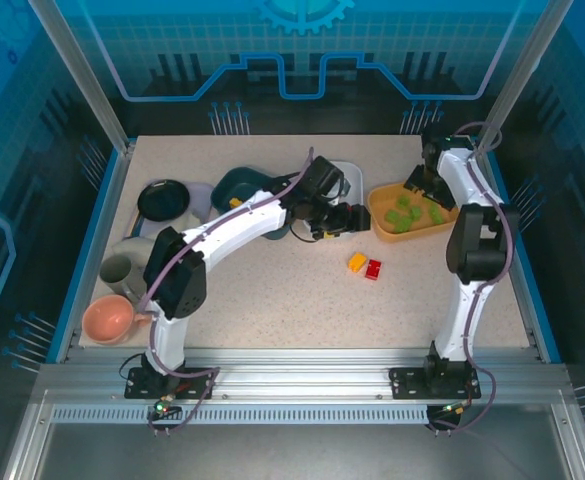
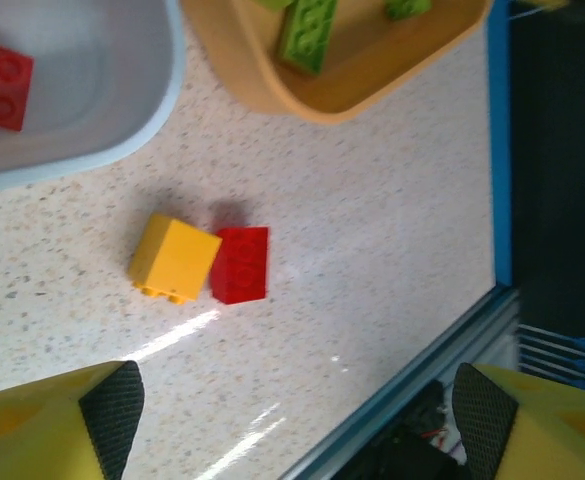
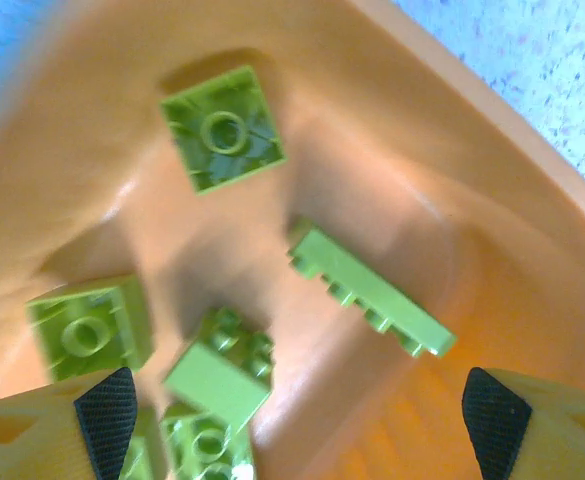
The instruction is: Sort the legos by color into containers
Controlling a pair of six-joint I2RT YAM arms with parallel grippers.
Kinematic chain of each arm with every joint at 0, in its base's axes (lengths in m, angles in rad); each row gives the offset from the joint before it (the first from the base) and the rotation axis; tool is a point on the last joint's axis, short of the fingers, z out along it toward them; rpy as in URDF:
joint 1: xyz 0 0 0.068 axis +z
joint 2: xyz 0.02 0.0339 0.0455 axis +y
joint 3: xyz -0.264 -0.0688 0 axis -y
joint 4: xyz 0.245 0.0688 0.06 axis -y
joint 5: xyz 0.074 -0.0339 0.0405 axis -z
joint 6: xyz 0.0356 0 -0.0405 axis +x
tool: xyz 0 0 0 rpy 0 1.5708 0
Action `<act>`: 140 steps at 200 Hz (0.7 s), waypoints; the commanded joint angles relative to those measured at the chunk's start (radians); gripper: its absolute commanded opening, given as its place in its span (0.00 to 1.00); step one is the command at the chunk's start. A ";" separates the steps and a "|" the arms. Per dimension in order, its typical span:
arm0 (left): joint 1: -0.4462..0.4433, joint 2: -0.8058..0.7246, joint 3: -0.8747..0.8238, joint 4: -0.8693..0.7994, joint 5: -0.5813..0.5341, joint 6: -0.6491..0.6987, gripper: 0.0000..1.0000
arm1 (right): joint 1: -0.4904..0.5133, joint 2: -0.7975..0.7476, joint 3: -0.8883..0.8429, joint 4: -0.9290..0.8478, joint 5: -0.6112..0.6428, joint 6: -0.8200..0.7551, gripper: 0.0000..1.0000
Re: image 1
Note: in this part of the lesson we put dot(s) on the teal plastic container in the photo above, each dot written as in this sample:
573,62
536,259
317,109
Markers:
232,182

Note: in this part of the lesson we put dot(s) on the grey cup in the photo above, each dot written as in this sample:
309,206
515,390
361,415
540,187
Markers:
117,272

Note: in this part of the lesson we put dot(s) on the orange plastic container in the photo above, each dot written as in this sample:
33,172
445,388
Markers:
379,200

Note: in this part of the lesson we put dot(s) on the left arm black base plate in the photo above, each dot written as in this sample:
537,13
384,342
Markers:
139,382

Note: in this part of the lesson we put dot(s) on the aluminium frame post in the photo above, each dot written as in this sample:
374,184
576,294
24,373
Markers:
521,75
84,75

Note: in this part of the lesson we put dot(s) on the aluminium front rail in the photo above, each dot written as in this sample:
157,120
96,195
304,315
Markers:
297,370

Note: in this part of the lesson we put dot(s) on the yellow long lego brick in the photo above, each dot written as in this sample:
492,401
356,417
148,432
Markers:
234,202

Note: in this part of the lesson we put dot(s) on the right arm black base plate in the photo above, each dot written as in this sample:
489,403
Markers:
404,382

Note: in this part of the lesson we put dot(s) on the blue table side trim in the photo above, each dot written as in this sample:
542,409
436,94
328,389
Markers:
103,200

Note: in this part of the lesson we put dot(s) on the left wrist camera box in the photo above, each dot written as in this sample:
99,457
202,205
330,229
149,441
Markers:
336,198

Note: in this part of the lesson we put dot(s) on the lavender plastic tray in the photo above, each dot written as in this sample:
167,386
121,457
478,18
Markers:
199,195

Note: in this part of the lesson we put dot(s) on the orange small lego brick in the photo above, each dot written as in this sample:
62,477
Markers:
357,262

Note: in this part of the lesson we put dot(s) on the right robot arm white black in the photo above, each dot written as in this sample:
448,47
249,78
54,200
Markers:
477,245

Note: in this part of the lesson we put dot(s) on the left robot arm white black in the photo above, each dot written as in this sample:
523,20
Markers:
242,220

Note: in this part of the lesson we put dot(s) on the pink cup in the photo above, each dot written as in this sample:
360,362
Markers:
107,320

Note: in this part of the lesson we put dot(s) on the black round plate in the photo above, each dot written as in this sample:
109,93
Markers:
162,197

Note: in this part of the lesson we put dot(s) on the red lego brick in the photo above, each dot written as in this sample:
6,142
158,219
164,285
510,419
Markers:
373,269

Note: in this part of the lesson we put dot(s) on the small connector with green light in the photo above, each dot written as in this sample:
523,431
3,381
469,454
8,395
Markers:
162,407
454,410

